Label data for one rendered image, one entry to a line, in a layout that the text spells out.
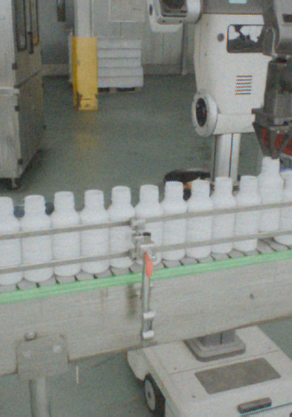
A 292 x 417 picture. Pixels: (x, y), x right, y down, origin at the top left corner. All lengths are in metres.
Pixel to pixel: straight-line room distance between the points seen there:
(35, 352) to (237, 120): 1.04
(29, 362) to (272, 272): 0.56
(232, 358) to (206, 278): 1.02
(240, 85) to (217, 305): 0.82
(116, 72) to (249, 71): 8.88
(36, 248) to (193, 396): 1.08
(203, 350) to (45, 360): 1.08
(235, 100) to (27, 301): 1.02
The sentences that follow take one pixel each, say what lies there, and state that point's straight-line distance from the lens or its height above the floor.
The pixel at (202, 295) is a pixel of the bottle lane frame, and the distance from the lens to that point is 1.19.
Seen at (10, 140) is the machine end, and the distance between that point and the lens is 4.74.
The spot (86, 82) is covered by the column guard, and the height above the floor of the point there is 0.43.
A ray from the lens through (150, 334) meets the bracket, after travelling 1.11.
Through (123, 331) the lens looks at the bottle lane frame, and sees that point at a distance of 1.16.
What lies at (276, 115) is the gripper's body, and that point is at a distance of 1.18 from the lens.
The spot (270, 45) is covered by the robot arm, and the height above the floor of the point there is 1.44.
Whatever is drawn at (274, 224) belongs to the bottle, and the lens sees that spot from 1.24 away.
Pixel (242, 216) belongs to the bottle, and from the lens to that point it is 1.20.
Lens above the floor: 1.50
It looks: 20 degrees down
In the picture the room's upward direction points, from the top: 1 degrees clockwise
